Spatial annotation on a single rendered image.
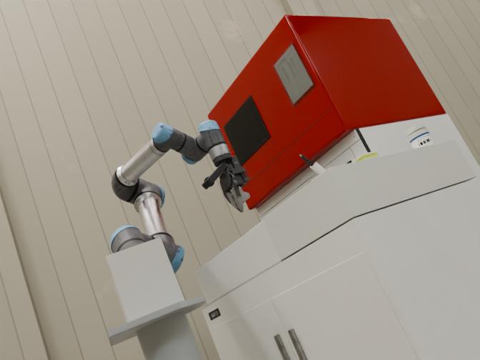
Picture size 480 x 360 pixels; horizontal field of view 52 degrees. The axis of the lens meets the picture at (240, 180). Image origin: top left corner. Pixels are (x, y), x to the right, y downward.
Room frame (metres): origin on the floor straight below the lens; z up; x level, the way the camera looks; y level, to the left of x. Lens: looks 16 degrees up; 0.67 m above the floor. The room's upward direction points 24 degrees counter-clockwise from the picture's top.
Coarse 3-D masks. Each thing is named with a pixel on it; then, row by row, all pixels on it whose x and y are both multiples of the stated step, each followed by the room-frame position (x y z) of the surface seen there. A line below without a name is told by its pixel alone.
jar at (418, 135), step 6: (414, 126) 1.61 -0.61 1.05; (420, 126) 1.61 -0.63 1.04; (408, 132) 1.63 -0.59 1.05; (414, 132) 1.62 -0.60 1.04; (420, 132) 1.61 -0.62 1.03; (426, 132) 1.62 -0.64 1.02; (408, 138) 1.65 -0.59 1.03; (414, 138) 1.62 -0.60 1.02; (420, 138) 1.61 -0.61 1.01; (426, 138) 1.61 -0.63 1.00; (432, 138) 1.63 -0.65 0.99; (414, 144) 1.63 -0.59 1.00; (420, 144) 1.62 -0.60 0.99; (426, 144) 1.61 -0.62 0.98
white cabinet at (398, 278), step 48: (336, 240) 1.34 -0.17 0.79; (384, 240) 1.31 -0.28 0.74; (432, 240) 1.42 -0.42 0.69; (240, 288) 1.77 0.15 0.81; (288, 288) 1.57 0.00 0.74; (336, 288) 1.40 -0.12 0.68; (384, 288) 1.28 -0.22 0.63; (432, 288) 1.36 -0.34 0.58; (240, 336) 1.86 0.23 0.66; (288, 336) 1.64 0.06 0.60; (336, 336) 1.47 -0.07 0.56; (384, 336) 1.34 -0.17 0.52; (432, 336) 1.31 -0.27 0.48
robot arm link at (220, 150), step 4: (220, 144) 1.67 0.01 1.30; (224, 144) 1.68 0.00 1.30; (212, 148) 1.67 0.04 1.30; (216, 148) 1.67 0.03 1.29; (220, 148) 1.67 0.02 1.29; (224, 148) 1.67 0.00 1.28; (228, 148) 1.69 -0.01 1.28; (212, 152) 1.67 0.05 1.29; (216, 152) 1.67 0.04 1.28; (220, 152) 1.67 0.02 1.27; (224, 152) 1.67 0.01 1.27; (228, 152) 1.68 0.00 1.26; (212, 156) 1.68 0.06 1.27; (216, 156) 1.67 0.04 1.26; (212, 160) 1.69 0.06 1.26
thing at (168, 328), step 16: (176, 304) 1.42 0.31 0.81; (192, 304) 1.49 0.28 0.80; (144, 320) 1.39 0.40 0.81; (160, 320) 1.48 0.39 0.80; (176, 320) 1.51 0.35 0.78; (112, 336) 1.36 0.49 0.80; (128, 336) 1.58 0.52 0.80; (144, 336) 1.49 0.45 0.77; (160, 336) 1.48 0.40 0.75; (176, 336) 1.49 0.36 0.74; (192, 336) 1.55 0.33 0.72; (144, 352) 1.51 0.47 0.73; (160, 352) 1.48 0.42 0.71; (176, 352) 1.48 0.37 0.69; (192, 352) 1.52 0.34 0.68
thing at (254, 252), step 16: (240, 240) 1.67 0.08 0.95; (256, 240) 1.60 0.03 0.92; (224, 256) 1.78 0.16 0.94; (240, 256) 1.70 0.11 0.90; (256, 256) 1.63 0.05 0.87; (272, 256) 1.57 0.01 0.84; (208, 272) 1.90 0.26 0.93; (224, 272) 1.81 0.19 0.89; (240, 272) 1.73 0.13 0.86; (256, 272) 1.66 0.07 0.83; (208, 288) 1.94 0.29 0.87; (224, 288) 1.84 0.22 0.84
